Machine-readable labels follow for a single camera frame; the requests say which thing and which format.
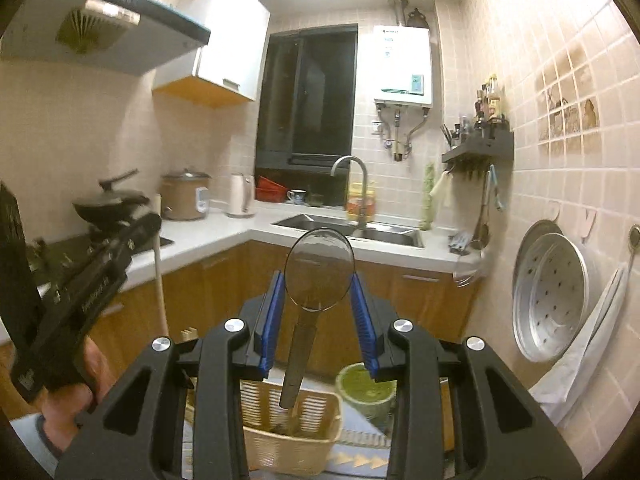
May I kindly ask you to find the dark window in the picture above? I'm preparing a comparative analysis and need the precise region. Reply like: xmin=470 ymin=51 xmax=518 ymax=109
xmin=255 ymin=24 xmax=358 ymax=171

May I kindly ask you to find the beige plastic utensil basket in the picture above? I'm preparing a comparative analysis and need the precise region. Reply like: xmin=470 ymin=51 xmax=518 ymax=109
xmin=184 ymin=378 xmax=344 ymax=477

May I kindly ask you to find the range hood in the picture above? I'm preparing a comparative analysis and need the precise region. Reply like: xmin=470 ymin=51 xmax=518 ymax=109
xmin=1 ymin=0 xmax=210 ymax=76

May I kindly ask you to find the red basket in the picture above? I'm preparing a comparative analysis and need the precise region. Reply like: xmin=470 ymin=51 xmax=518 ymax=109
xmin=255 ymin=176 xmax=288 ymax=203

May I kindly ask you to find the black wall spice shelf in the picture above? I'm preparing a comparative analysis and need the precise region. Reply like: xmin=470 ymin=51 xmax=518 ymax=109
xmin=440 ymin=131 xmax=514 ymax=179

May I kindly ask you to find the yellow detergent bottle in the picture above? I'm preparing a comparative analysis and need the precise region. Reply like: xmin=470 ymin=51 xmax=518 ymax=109
xmin=345 ymin=182 xmax=376 ymax=222

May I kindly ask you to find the beige electric kettle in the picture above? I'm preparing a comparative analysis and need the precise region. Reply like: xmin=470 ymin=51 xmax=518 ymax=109
xmin=227 ymin=174 xmax=255 ymax=218

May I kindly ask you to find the white countertop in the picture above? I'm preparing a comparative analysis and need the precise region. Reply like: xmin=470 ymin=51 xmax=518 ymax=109
xmin=0 ymin=199 xmax=482 ymax=346

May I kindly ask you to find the person's left hand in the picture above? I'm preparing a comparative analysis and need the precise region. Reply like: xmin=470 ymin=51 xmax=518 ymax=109
xmin=41 ymin=337 xmax=116 ymax=452

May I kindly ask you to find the round metal steamer tray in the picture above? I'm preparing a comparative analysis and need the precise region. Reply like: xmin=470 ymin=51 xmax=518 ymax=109
xmin=512 ymin=219 xmax=601 ymax=363

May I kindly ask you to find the white wall cabinet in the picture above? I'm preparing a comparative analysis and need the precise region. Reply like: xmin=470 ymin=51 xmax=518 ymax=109
xmin=153 ymin=0 xmax=270 ymax=108

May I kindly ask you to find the black wok with lid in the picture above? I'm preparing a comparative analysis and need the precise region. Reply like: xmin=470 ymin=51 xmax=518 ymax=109
xmin=72 ymin=168 xmax=150 ymax=226

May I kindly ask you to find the brown rice cooker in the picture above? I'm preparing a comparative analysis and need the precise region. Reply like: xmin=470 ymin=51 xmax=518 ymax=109
xmin=160 ymin=168 xmax=210 ymax=221

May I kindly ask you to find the white gas water heater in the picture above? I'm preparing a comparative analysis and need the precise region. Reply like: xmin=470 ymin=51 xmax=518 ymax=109
xmin=356 ymin=25 xmax=434 ymax=108

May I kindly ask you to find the patterned blue tablecloth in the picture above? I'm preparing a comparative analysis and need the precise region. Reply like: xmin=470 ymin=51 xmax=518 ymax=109
xmin=182 ymin=404 xmax=457 ymax=480

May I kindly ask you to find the gas stove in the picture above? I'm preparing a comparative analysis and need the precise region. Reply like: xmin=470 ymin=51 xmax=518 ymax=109
xmin=27 ymin=231 xmax=176 ymax=281

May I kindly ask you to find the chrome kitchen faucet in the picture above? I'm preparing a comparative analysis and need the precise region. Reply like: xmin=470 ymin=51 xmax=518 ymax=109
xmin=330 ymin=155 xmax=370 ymax=239

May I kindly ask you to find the clear plastic spoon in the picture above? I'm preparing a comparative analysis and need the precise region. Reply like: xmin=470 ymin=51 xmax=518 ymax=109
xmin=280 ymin=228 xmax=355 ymax=410

